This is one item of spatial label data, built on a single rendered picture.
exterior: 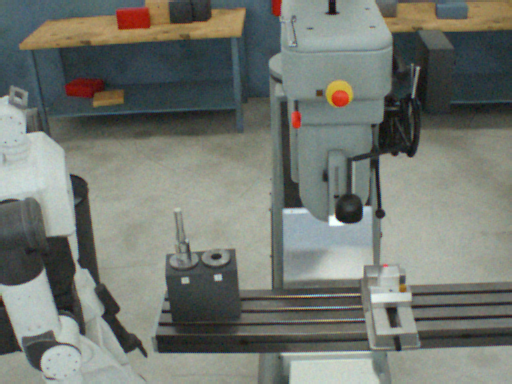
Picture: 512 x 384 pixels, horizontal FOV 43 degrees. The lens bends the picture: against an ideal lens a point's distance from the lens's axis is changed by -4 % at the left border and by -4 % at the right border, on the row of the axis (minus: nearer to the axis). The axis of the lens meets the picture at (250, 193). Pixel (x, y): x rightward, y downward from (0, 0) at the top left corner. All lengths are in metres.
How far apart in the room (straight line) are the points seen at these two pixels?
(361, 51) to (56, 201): 0.74
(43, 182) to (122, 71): 5.12
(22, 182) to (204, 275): 0.89
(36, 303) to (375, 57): 0.89
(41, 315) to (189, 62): 5.11
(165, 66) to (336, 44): 4.83
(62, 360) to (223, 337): 0.88
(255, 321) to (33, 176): 1.05
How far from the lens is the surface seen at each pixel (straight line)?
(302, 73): 1.54
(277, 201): 2.39
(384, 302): 2.06
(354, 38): 1.53
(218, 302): 2.11
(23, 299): 1.26
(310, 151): 1.77
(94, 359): 1.61
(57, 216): 1.33
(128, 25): 5.63
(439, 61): 2.02
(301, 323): 2.14
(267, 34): 6.11
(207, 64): 6.23
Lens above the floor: 2.33
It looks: 30 degrees down
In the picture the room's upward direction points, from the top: 4 degrees counter-clockwise
